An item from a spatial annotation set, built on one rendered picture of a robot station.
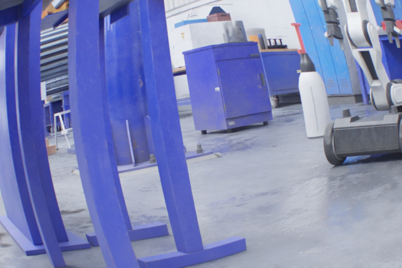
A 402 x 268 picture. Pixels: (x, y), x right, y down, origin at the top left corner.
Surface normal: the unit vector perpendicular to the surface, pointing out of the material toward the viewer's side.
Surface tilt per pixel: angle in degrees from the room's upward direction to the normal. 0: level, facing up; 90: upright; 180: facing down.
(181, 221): 90
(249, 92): 90
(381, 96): 106
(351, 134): 90
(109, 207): 90
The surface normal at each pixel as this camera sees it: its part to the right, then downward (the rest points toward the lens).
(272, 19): -0.85, 0.18
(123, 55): 0.18, 0.05
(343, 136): -0.72, 0.17
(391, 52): 0.50, -0.01
